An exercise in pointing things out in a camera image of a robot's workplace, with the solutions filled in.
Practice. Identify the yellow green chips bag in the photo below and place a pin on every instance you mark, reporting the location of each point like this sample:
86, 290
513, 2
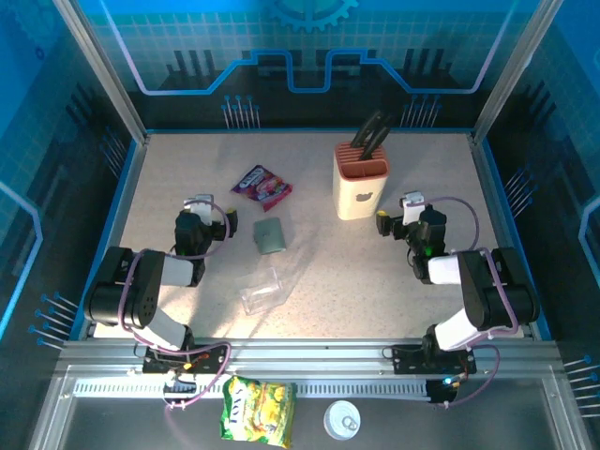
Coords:
258, 412

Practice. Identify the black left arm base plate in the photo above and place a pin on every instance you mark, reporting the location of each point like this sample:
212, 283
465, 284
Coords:
211, 360

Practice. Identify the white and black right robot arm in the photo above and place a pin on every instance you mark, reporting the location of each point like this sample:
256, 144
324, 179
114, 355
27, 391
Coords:
492, 290

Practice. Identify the grey metal shelf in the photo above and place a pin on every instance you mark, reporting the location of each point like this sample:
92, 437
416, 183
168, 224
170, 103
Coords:
422, 422

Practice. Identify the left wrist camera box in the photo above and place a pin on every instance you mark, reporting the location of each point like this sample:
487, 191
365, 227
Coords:
199, 208

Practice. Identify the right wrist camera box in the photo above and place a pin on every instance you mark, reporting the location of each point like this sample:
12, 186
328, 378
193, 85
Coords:
412, 208

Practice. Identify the black controller box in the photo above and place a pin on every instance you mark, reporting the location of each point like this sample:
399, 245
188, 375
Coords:
438, 394

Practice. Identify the purple candy packet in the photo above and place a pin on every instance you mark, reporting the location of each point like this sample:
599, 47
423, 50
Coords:
260, 187

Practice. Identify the green leather card holder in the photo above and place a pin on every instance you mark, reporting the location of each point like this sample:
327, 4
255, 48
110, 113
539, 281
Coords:
269, 236

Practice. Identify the aluminium table side rail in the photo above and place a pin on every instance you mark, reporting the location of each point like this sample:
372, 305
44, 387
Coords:
131, 183
489, 187

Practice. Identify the silver tin can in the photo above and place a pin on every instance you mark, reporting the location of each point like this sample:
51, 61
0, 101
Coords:
337, 417

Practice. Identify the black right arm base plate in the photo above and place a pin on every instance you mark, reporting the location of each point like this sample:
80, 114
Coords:
408, 361

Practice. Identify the cream knife block orange top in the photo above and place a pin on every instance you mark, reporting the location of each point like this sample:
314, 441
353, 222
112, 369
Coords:
361, 197

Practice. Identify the aluminium frame post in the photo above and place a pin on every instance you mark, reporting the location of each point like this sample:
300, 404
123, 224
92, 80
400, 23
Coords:
105, 70
513, 70

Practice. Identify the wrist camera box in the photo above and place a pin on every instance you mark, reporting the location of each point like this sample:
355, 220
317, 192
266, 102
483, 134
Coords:
412, 208
199, 208

